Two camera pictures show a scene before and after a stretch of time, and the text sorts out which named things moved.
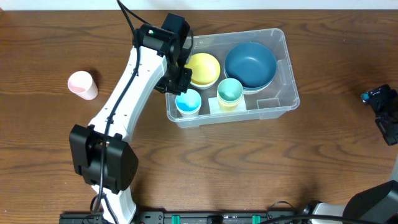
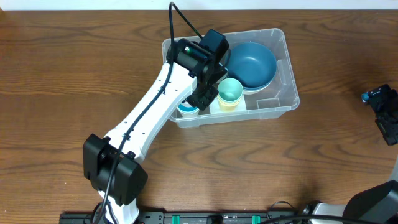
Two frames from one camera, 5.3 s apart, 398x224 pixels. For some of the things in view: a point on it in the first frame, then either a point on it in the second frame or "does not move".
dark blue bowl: x=251 y=75 does not move
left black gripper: x=175 y=84 -> x=204 y=96
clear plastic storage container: x=237 y=77 does not move
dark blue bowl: x=253 y=63 does not move
